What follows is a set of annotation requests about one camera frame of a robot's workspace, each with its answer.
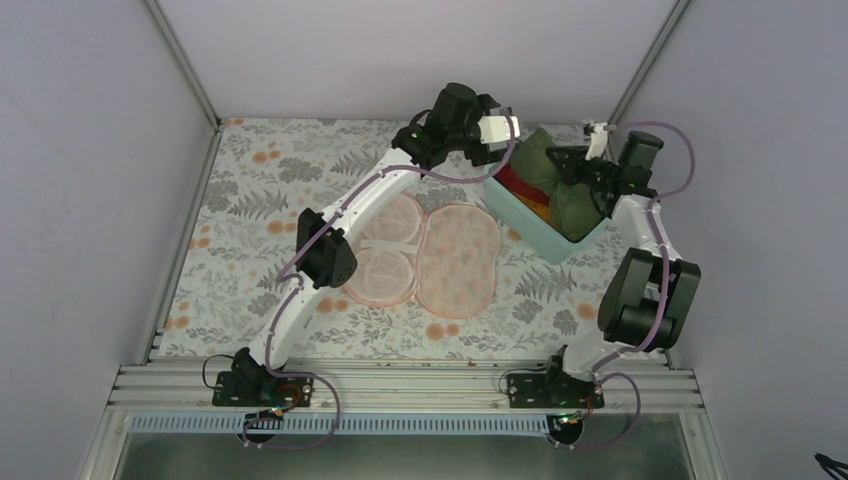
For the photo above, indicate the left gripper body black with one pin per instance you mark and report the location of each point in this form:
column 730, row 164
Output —
column 457, row 139

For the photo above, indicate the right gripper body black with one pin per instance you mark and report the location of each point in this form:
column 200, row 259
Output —
column 575, row 176

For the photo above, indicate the green lace bra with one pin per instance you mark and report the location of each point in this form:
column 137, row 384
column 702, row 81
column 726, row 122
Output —
column 571, row 211

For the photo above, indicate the floral pink laundry bag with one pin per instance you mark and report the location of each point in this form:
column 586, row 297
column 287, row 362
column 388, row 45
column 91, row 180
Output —
column 446, row 259

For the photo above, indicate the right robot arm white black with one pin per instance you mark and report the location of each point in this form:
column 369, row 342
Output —
column 650, row 295

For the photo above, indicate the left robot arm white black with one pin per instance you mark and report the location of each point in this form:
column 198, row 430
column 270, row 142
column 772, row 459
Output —
column 460, row 120

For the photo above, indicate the red bra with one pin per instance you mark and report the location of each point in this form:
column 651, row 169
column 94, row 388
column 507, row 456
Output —
column 525, row 192

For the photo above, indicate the orange yellow garment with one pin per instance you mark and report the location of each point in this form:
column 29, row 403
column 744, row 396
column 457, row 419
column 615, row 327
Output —
column 538, row 205

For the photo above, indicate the teal plastic basket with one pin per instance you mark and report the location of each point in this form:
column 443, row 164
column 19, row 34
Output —
column 540, row 236

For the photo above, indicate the floral patterned table mat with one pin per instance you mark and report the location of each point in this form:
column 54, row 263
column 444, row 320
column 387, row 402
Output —
column 265, row 173

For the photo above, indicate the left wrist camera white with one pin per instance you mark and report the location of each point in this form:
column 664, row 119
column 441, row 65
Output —
column 498, row 129

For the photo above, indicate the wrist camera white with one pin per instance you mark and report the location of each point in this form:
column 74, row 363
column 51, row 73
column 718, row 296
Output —
column 597, row 134
column 498, row 129

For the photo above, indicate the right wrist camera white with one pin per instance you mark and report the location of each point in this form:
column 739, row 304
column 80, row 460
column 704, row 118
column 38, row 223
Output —
column 597, row 134

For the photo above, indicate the aluminium rail frame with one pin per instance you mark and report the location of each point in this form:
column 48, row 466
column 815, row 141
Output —
column 392, row 397

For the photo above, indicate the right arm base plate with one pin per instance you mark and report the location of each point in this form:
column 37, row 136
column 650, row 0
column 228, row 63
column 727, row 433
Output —
column 526, row 390

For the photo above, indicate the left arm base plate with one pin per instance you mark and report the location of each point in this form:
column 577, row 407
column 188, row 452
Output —
column 272, row 393

